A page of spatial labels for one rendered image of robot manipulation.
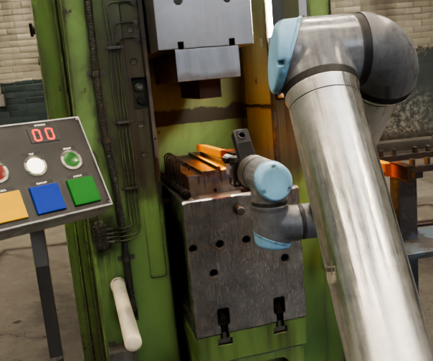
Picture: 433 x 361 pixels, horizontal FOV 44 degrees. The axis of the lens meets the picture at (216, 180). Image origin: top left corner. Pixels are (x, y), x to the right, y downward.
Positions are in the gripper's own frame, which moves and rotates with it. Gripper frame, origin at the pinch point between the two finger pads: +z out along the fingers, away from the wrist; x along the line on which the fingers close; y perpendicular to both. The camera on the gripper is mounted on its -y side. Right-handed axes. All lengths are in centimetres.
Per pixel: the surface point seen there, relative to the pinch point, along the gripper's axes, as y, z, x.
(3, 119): 16, 633, -136
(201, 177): 7.5, 7.3, -8.0
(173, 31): -37.0, 8.0, -12.3
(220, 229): 23.2, 1.1, -4.7
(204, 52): -30.5, 7.9, -3.5
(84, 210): 8.4, -11.5, -44.4
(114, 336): 61, 20, -40
